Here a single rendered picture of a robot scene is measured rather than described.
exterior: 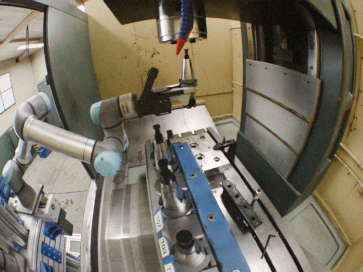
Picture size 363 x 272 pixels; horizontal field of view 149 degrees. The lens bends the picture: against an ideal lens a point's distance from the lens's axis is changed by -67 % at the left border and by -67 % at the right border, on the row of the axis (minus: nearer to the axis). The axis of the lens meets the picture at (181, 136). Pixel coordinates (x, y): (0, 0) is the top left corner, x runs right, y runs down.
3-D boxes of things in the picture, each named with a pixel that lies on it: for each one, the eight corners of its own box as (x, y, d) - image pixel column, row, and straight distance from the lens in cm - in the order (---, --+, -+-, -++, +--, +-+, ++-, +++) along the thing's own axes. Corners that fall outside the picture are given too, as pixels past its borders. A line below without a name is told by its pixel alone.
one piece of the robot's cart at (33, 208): (18, 215, 119) (12, 209, 116) (26, 191, 125) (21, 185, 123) (43, 221, 89) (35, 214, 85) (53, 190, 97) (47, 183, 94)
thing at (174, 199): (190, 205, 28) (186, 183, 22) (167, 214, 27) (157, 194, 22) (181, 189, 30) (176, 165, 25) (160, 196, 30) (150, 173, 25)
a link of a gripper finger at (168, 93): (183, 92, 50) (158, 95, 51) (183, 87, 50) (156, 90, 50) (184, 96, 46) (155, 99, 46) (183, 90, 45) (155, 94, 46)
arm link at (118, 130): (108, 161, 54) (96, 135, 49) (113, 143, 63) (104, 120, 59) (128, 157, 52) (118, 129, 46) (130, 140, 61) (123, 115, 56)
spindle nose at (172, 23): (218, 39, 47) (214, 4, 49) (165, 40, 40) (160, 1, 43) (195, 42, 61) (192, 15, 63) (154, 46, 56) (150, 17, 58)
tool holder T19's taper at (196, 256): (208, 263, 24) (212, 256, 17) (179, 270, 24) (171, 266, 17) (200, 239, 25) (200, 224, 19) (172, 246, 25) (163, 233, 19)
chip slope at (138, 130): (128, 182, 121) (116, 157, 105) (130, 138, 174) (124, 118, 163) (233, 157, 130) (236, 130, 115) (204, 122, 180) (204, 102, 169)
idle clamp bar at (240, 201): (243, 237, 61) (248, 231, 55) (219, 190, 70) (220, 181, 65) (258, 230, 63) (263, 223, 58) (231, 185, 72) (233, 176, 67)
